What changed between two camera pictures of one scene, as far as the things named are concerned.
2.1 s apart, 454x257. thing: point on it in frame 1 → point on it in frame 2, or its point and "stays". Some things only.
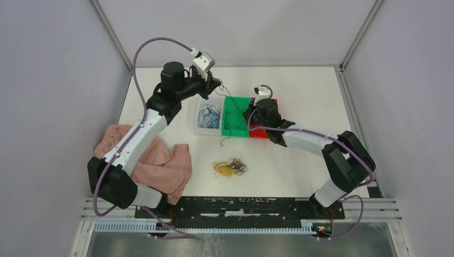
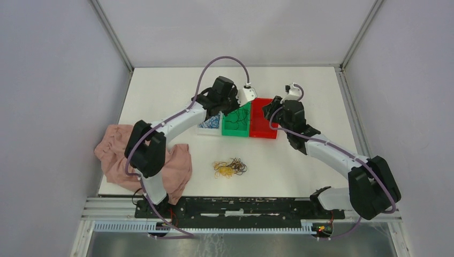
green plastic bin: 233,121 stays
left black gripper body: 200,85 → 230,104
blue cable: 209,118 stays
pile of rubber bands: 228,168 stays
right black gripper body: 255,120 → 276,104
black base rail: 242,208 stays
